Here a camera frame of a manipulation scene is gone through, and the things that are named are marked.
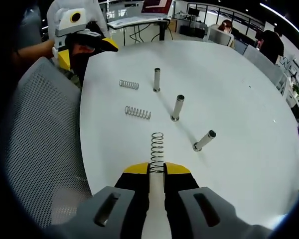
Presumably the metal coil spring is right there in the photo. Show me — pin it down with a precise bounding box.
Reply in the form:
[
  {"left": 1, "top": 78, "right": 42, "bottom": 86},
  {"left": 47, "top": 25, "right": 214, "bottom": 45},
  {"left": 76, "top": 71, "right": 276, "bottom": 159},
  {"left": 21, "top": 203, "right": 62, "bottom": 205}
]
[
  {"left": 149, "top": 131, "right": 165, "bottom": 175},
  {"left": 124, "top": 105, "right": 151, "bottom": 120},
  {"left": 119, "top": 79, "right": 140, "bottom": 91}
]

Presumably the metal pin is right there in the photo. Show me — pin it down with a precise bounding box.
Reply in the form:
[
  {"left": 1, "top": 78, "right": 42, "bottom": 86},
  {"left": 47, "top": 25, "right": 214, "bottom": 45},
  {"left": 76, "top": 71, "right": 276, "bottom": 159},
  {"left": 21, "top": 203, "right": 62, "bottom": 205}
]
[
  {"left": 152, "top": 67, "right": 161, "bottom": 93},
  {"left": 192, "top": 129, "right": 217, "bottom": 152},
  {"left": 170, "top": 94, "right": 185, "bottom": 122}
]

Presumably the white office desk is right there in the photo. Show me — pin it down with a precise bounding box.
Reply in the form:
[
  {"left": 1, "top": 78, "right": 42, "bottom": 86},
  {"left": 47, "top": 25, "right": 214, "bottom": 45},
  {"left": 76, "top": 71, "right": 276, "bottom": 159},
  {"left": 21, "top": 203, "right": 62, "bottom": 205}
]
[{"left": 107, "top": 16, "right": 174, "bottom": 42}]

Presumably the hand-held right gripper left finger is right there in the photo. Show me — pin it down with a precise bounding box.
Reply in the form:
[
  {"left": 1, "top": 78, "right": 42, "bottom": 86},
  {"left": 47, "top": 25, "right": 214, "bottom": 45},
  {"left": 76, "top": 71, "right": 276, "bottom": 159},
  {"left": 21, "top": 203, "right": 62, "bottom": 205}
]
[{"left": 39, "top": 161, "right": 150, "bottom": 239}]

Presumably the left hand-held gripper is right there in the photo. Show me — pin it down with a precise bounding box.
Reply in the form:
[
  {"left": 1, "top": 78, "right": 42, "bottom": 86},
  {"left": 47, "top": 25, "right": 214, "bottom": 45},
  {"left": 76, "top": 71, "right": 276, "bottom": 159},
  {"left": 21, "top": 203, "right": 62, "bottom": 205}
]
[{"left": 51, "top": 7, "right": 120, "bottom": 71}]

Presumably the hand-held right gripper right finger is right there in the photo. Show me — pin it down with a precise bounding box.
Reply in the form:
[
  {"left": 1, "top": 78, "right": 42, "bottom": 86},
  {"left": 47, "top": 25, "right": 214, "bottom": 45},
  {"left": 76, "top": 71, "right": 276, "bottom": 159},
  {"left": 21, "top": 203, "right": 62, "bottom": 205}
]
[{"left": 156, "top": 161, "right": 275, "bottom": 239}]

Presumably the grey mesh office chair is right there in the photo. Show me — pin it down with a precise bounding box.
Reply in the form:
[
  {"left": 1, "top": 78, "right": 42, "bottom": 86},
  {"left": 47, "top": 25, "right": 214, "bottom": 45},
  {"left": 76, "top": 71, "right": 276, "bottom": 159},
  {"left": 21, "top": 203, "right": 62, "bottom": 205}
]
[{"left": 0, "top": 56, "right": 93, "bottom": 230}]

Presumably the person's body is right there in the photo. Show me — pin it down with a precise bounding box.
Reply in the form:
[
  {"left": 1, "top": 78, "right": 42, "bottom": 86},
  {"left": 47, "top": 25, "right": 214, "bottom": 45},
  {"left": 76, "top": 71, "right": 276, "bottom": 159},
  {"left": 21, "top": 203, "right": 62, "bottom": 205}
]
[{"left": 46, "top": 0, "right": 111, "bottom": 88}]

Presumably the person's left forearm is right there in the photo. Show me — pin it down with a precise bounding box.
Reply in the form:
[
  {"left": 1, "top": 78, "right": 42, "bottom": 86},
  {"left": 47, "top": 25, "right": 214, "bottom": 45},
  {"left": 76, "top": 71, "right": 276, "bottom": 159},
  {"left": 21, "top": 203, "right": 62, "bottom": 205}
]
[{"left": 12, "top": 39, "right": 54, "bottom": 63}]

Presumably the dark red screen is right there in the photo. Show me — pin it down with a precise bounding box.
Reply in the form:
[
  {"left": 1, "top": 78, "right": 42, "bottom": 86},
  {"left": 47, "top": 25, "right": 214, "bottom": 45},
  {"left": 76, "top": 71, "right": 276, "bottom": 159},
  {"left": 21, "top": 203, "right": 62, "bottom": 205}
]
[{"left": 141, "top": 0, "right": 174, "bottom": 15}]

